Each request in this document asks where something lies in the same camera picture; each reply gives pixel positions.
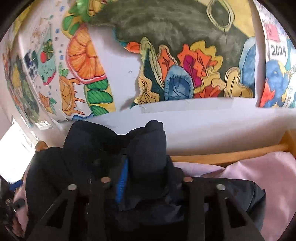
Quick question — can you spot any dark navy puffer jacket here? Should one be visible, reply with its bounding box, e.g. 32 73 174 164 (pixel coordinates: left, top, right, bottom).
24 119 266 241

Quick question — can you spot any bright window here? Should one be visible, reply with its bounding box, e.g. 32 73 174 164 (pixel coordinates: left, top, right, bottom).
0 120 35 183

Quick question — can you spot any pink bed quilt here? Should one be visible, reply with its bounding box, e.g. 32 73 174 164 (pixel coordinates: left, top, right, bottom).
12 148 295 240

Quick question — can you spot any blond child green painting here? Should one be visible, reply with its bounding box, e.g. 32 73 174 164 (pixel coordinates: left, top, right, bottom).
2 46 40 128

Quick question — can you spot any orange fruit juice painting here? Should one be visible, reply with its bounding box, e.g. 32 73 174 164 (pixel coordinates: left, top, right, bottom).
18 1 115 121

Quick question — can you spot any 2024 dragon city painting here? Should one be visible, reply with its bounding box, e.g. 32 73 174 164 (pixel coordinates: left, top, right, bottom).
254 1 295 108

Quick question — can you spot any yellow landscape hill painting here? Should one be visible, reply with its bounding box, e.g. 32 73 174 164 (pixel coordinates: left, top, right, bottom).
90 1 256 105

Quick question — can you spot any wooden bed frame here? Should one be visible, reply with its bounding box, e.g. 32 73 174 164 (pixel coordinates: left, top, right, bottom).
36 130 295 168

